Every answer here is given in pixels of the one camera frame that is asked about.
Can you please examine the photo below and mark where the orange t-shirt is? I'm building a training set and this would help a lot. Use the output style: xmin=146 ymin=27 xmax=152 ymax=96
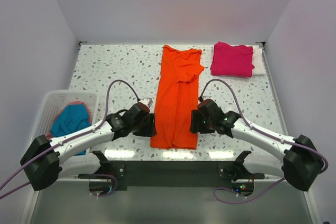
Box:
xmin=150 ymin=45 xmax=204 ymax=150

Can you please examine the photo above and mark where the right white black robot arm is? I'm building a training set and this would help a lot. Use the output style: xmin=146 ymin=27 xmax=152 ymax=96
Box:
xmin=190 ymin=99 xmax=326 ymax=191

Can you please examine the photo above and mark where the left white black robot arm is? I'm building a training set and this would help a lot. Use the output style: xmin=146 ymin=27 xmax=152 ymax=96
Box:
xmin=20 ymin=98 xmax=156 ymax=191

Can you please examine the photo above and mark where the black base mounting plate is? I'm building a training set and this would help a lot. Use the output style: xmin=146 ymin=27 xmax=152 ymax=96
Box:
xmin=89 ymin=161 xmax=265 ymax=196

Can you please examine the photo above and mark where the blue t-shirt in basket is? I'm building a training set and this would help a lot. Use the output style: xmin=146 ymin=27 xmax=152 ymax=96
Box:
xmin=49 ymin=104 xmax=91 ymax=156

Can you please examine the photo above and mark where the folded magenta t-shirt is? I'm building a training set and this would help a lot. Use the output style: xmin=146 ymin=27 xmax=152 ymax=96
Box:
xmin=211 ymin=42 xmax=255 ymax=78

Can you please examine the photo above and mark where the white plastic laundry basket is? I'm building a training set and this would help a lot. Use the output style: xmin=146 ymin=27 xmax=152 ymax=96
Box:
xmin=34 ymin=90 xmax=100 ymax=156

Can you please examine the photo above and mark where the folded white t-shirt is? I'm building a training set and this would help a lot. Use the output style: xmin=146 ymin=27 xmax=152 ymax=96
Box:
xmin=252 ymin=45 xmax=266 ymax=76

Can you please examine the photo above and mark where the pink garment in basket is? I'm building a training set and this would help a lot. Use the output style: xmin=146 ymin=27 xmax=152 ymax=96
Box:
xmin=46 ymin=100 xmax=92 ymax=140

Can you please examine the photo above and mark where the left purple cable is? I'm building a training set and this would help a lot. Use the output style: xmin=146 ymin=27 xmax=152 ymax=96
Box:
xmin=0 ymin=80 xmax=144 ymax=200

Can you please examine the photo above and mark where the purple cable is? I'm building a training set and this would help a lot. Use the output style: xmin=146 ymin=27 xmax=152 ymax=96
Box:
xmin=199 ymin=78 xmax=329 ymax=205
xmin=0 ymin=80 xmax=144 ymax=200

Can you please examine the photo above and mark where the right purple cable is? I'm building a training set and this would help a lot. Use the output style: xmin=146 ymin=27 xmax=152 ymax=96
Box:
xmin=199 ymin=78 xmax=329 ymax=205

